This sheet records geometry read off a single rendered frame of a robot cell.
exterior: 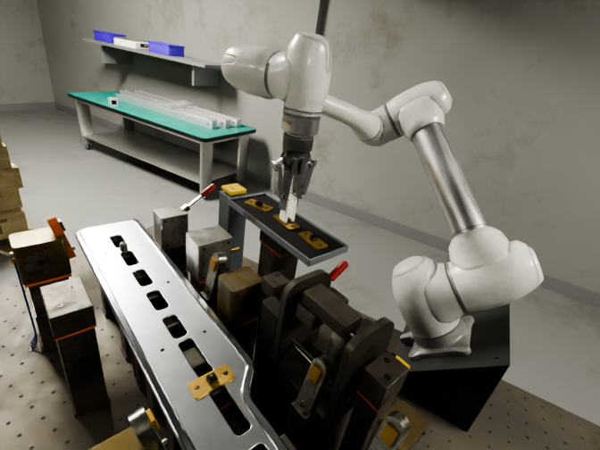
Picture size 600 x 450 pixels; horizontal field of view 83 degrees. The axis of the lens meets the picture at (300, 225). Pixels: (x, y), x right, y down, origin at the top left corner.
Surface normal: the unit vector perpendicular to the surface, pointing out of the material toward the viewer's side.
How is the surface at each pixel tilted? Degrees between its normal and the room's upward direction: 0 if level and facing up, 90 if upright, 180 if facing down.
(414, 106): 64
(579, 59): 90
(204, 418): 0
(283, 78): 93
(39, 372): 0
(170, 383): 0
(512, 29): 90
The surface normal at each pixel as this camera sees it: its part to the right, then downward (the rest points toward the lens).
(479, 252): -0.50, -0.28
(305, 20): -0.49, 0.34
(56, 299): 0.15, -0.88
